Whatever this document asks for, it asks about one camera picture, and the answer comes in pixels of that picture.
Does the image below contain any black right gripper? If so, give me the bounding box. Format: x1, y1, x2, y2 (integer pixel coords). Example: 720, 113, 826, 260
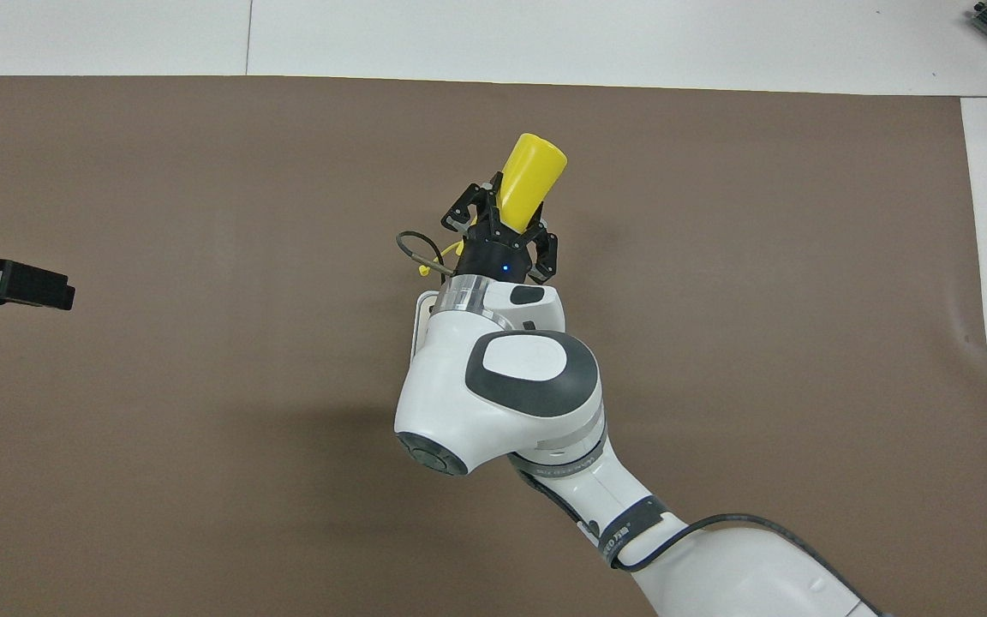
442, 180, 559, 285

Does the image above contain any yellow seasoning bottle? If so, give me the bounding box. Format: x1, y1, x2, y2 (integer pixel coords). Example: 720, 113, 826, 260
419, 133, 568, 278

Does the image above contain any silver digital kitchen scale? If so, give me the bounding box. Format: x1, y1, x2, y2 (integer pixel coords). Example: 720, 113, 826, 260
410, 290, 441, 361

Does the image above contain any brown paper table mat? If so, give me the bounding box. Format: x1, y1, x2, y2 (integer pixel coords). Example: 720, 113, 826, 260
0, 75, 987, 617

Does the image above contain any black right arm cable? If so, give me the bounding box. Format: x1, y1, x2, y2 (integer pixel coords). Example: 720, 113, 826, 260
397, 230, 884, 617

